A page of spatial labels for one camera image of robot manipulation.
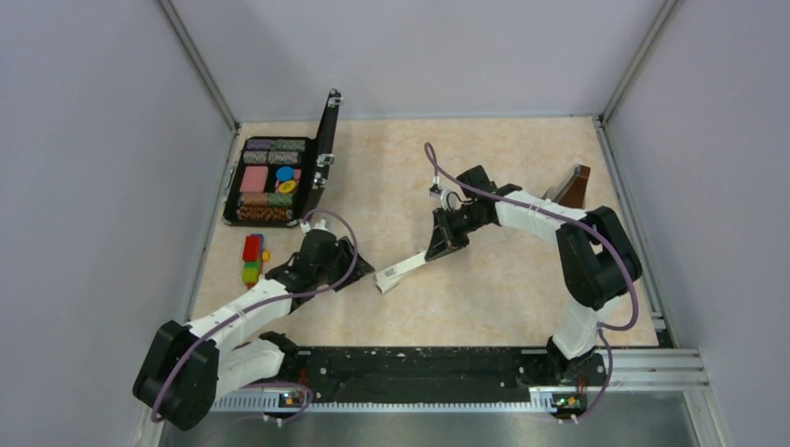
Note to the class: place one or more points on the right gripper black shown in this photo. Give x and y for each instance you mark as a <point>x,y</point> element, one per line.
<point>440,246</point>

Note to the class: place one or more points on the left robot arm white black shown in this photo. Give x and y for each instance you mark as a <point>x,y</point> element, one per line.
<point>189,366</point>

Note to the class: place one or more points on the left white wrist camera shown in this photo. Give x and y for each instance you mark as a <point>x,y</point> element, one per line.
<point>317,231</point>

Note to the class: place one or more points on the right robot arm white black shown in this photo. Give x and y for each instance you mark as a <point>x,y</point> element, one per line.
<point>597,258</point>

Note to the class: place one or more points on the colourful toy block stack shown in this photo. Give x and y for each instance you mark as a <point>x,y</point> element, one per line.
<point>253,257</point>

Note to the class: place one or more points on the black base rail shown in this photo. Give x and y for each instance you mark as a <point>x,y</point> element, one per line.
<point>433,379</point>

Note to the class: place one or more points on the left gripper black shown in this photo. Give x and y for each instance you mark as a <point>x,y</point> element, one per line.
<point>345,250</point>

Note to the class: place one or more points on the brown wooden metronome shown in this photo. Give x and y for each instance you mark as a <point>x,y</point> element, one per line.
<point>571,191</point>

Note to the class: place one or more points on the white black remote control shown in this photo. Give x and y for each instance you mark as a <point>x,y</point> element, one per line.
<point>385,287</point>

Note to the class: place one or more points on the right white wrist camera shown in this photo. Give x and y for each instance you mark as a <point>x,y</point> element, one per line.
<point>449,200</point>

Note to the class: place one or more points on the white remote battery cover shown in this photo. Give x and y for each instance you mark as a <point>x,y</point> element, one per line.
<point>402,268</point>

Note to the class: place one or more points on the black poker chip case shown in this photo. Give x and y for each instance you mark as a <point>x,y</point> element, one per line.
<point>277,179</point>

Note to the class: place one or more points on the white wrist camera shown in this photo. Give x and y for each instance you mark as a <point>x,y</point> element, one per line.
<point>449,200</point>
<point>317,231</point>

